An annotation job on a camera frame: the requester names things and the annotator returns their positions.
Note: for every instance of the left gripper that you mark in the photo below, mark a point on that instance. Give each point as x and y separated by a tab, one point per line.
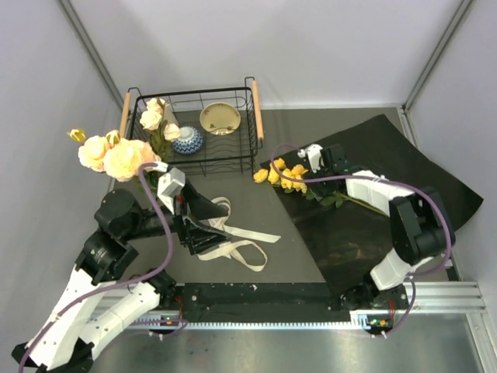
190	235

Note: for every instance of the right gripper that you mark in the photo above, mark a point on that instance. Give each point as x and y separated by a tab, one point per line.
325	190

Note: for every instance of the white printed ribbon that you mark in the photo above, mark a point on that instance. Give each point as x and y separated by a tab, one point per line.
245	237

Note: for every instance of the yellow rose bunch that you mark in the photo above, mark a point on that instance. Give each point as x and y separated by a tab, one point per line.
289	181

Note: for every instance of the black wrapping paper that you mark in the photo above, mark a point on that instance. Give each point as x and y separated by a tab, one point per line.
349	241

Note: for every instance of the pale pink rose spray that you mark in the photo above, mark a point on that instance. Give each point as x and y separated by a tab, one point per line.
162	126

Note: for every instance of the pink peony stem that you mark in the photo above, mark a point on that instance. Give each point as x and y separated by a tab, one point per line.
123	159

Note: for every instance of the large peach peony stem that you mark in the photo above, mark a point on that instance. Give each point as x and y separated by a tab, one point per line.
91	151

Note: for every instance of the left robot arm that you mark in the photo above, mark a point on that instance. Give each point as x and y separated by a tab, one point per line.
96	307

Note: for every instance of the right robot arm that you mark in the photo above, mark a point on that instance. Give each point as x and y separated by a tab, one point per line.
419	225

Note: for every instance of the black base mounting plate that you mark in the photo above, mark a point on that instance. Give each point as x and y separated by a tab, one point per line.
277	302

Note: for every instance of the blue white patterned bowl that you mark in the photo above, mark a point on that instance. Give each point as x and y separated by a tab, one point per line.
189	142

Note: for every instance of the cream floral plate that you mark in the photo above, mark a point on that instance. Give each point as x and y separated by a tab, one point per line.
220	119

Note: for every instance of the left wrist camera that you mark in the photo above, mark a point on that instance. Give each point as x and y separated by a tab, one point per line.
170	186

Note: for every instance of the black wire dish rack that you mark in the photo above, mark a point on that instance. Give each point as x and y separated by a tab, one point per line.
234	152

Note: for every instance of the grey slotted cable duct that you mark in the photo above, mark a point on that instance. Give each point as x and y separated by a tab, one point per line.
354	321

